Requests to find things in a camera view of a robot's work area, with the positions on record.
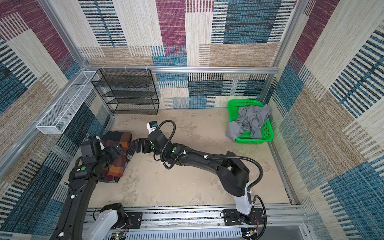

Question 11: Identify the multicolour plaid long sleeve shirt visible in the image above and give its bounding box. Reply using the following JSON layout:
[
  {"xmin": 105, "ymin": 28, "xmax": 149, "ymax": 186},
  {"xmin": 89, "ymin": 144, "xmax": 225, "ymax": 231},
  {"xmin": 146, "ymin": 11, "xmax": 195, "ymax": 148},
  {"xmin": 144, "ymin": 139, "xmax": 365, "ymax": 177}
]
[{"xmin": 99, "ymin": 132, "xmax": 133, "ymax": 183}]

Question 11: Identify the grey plaid long sleeve shirt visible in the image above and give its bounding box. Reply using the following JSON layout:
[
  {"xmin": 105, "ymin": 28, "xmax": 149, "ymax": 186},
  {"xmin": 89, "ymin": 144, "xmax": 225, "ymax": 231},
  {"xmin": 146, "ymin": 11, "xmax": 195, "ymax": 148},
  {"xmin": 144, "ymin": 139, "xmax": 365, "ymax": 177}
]
[{"xmin": 99, "ymin": 143, "xmax": 135, "ymax": 184}]

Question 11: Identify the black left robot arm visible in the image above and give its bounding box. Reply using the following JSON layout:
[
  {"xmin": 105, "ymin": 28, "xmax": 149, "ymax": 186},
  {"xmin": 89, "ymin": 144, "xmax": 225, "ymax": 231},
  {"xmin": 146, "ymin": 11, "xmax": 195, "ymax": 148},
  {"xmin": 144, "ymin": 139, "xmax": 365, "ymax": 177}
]
[{"xmin": 50, "ymin": 139, "xmax": 124, "ymax": 240}]

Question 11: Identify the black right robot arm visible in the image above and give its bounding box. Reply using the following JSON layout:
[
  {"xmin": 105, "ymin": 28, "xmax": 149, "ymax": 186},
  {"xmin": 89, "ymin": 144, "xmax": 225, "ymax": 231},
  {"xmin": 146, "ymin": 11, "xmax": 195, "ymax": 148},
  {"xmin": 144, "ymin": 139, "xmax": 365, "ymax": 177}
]
[{"xmin": 134, "ymin": 130, "xmax": 263, "ymax": 216}]

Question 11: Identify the green plastic basket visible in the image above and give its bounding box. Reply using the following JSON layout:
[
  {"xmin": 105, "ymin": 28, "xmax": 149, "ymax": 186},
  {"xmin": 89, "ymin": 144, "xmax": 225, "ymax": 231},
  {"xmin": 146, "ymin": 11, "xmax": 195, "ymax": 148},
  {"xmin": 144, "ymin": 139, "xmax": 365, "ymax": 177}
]
[{"xmin": 227, "ymin": 98, "xmax": 275, "ymax": 145}]

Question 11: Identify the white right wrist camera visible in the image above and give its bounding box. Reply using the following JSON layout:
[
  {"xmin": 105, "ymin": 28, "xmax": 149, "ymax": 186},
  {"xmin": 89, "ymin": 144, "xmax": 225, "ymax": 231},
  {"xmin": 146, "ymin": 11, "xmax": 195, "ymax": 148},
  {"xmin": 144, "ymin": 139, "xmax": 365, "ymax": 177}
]
[{"xmin": 146, "ymin": 121, "xmax": 159, "ymax": 134}]

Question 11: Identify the black wire mesh shelf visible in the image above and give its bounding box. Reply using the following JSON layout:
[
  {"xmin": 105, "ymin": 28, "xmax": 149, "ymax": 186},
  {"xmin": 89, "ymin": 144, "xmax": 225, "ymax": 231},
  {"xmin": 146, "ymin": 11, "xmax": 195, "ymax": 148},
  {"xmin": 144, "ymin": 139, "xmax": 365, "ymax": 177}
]
[{"xmin": 91, "ymin": 69, "xmax": 160, "ymax": 115}]

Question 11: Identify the white wire mesh tray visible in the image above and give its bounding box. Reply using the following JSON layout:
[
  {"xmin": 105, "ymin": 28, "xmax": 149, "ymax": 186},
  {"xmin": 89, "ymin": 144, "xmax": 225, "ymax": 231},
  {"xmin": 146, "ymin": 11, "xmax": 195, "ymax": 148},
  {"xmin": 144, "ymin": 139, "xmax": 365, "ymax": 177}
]
[{"xmin": 36, "ymin": 71, "xmax": 96, "ymax": 135}]

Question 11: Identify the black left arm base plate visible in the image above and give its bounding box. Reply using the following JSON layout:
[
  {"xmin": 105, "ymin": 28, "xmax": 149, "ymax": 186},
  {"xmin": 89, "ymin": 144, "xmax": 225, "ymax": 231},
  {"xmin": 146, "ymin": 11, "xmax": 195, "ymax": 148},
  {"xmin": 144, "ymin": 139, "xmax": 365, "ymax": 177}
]
[{"xmin": 121, "ymin": 212, "xmax": 143, "ymax": 231}]

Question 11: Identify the black corrugated cable conduit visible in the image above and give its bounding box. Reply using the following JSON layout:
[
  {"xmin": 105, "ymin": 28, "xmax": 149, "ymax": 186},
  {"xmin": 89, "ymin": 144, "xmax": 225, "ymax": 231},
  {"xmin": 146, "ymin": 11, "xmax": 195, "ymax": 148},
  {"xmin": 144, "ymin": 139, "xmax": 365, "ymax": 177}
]
[{"xmin": 154, "ymin": 119, "xmax": 268, "ymax": 240}]

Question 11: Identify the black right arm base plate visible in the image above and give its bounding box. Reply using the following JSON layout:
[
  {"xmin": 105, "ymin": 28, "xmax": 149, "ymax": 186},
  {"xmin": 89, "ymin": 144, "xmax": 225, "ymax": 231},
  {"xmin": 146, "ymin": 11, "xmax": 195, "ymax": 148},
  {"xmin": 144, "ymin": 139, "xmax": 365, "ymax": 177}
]
[{"xmin": 222, "ymin": 208, "xmax": 266, "ymax": 226}]

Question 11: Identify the aluminium mounting rail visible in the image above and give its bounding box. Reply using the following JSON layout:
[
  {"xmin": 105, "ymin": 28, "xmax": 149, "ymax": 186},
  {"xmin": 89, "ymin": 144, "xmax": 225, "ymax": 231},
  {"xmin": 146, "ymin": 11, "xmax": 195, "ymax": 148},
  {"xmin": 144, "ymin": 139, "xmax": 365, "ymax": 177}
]
[{"xmin": 50, "ymin": 205, "xmax": 319, "ymax": 240}]

